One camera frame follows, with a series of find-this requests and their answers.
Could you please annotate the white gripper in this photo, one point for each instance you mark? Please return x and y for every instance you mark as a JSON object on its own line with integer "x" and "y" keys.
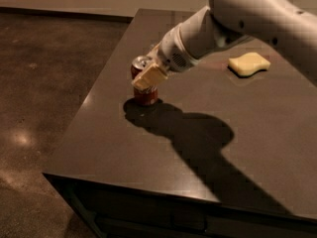
{"x": 171, "y": 53}

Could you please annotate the red coke can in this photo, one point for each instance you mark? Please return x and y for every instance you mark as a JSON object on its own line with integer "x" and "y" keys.
{"x": 148, "y": 96}

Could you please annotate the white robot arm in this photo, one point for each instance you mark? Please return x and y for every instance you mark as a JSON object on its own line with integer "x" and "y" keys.
{"x": 222, "y": 24}

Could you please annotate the yellow sponge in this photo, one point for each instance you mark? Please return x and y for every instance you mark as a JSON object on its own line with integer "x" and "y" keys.
{"x": 248, "y": 64}

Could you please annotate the dark cabinet drawer front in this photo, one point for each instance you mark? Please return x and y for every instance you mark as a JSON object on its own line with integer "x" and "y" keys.
{"x": 120, "y": 212}

